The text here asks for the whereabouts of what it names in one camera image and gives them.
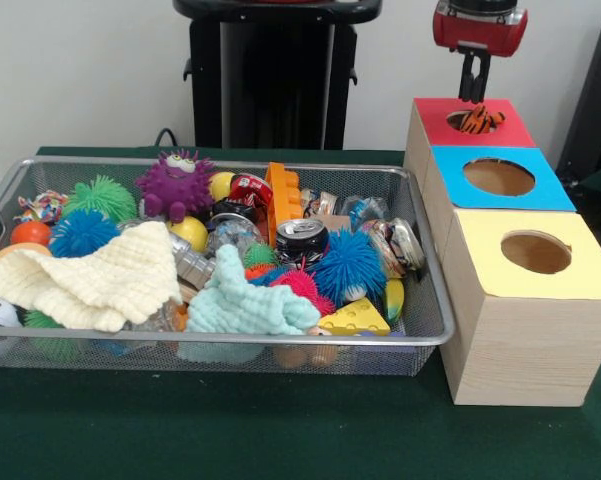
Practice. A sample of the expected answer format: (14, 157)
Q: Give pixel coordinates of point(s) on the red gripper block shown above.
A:
(480, 35)

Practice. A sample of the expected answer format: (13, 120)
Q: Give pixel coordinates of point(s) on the green cloth side table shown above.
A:
(600, 180)

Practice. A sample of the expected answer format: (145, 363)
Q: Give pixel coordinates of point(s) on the mint knitted cloth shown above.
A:
(240, 305)

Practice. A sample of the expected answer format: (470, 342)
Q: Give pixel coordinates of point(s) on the orange building block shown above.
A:
(282, 200)

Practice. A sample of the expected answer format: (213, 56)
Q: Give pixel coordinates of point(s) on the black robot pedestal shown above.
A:
(280, 75)

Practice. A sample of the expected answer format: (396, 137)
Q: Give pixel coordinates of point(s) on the yellow cheese wedge toy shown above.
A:
(355, 320)

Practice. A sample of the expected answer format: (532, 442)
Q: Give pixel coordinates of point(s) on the cream knitted cloth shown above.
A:
(90, 280)

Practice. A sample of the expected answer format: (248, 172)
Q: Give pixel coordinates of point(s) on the purple spiky monster toy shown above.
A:
(175, 187)

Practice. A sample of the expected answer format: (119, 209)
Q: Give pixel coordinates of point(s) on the orange striped tiger plush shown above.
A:
(480, 120)

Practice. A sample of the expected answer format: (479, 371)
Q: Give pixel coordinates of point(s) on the dark green table cloth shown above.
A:
(280, 430)

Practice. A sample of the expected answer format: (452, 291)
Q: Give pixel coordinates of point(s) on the orange rubber ball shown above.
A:
(30, 233)

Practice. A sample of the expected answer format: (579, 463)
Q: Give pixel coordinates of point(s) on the shallow metal mesh bin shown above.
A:
(420, 320)

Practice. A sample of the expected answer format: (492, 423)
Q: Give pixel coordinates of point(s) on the blue spiky rubber ball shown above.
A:
(82, 232)
(352, 262)

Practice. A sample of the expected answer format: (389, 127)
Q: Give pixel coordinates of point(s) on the green spiky rubber ball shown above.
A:
(100, 197)

